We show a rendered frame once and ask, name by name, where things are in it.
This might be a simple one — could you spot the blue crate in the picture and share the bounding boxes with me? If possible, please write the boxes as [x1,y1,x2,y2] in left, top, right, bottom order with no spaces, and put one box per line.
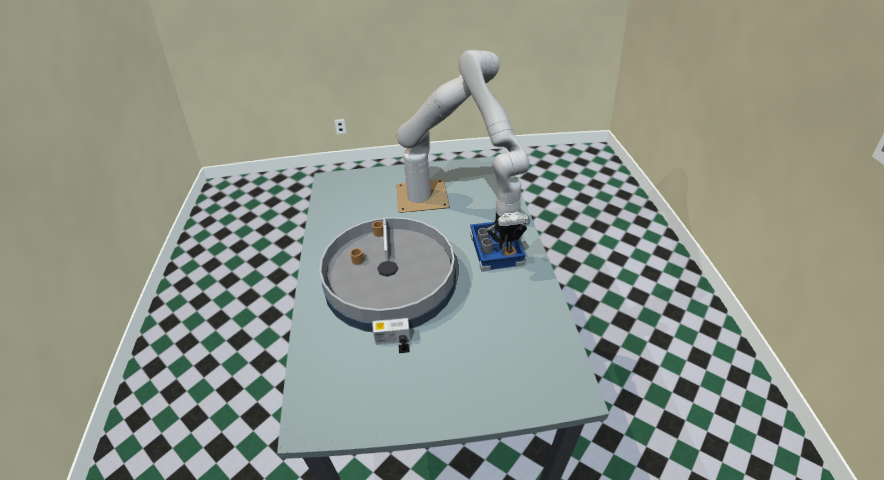
[470,222,526,272]

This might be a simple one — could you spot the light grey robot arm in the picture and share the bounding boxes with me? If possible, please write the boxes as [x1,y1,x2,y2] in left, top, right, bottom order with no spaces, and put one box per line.
[397,50,530,226]

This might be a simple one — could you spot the grey round turntable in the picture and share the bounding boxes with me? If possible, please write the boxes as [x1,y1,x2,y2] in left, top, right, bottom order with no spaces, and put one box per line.
[319,217,456,353]

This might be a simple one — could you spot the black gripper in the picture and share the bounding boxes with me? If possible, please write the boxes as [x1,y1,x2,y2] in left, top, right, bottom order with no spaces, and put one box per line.
[487,213,527,251]

